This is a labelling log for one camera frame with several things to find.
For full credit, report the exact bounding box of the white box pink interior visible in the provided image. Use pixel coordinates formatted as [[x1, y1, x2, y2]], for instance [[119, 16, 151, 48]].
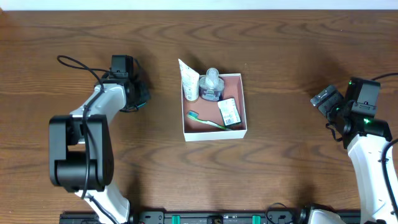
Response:
[[181, 73, 248, 142]]

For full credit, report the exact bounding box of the green soap box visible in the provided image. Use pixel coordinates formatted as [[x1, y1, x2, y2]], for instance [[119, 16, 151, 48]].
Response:
[[218, 98, 241, 126]]

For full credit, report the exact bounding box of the clear pump soap bottle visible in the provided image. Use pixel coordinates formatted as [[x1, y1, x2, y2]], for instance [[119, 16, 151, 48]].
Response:
[[199, 68, 224, 101]]

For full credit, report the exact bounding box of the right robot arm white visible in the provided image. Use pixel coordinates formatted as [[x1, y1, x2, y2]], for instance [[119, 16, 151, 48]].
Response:
[[311, 77, 397, 223]]

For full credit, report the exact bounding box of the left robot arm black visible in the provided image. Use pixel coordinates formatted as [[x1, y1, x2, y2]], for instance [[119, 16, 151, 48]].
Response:
[[49, 55, 150, 223]]

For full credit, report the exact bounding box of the white conditioner tube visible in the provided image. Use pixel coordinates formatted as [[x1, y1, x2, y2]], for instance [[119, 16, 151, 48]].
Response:
[[178, 59, 200, 101]]

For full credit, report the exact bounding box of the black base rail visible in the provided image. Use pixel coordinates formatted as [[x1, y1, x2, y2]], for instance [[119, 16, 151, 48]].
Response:
[[58, 202, 363, 224]]

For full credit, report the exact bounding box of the green white toothbrush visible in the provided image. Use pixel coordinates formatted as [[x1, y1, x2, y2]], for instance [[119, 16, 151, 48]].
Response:
[[186, 110, 231, 131]]

